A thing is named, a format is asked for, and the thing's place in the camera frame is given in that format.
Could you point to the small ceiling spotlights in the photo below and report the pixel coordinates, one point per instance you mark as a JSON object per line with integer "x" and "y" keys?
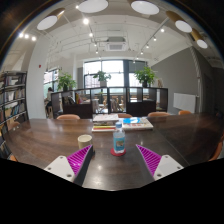
{"x": 86, "y": 21}

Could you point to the round pendant ceiling lights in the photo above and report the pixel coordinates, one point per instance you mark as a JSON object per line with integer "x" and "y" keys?
{"x": 93, "y": 5}

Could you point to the clear blue-capped water bottle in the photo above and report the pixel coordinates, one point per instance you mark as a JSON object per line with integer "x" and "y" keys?
{"x": 119, "y": 140}

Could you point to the person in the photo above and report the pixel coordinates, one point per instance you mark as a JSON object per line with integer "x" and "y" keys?
{"x": 50, "y": 96}

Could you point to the stack of books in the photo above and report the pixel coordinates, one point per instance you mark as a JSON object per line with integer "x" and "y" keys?
{"x": 104, "y": 121}

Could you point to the orange chairs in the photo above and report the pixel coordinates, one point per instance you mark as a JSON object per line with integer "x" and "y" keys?
{"x": 68, "y": 117}

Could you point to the low dark shelf unit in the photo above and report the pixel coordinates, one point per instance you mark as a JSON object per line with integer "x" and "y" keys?
{"x": 140, "y": 108}

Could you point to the white wall panel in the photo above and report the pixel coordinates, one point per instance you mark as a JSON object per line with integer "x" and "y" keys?
{"x": 185, "y": 102}

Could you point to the white ceiling air conditioner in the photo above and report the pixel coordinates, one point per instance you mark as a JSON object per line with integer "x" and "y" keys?
{"x": 116, "y": 46}

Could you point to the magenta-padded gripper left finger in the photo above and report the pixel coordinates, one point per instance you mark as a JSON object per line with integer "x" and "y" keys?
{"x": 60, "y": 166}

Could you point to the tall dark bookshelf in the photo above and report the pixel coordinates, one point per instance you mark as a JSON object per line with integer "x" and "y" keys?
{"x": 13, "y": 96}

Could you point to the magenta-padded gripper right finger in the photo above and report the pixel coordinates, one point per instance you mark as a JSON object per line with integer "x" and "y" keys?
{"x": 166, "y": 165}

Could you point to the green potted plant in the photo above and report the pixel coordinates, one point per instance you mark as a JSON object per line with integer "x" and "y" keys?
{"x": 145, "y": 75}
{"x": 101, "y": 76}
{"x": 66, "y": 81}

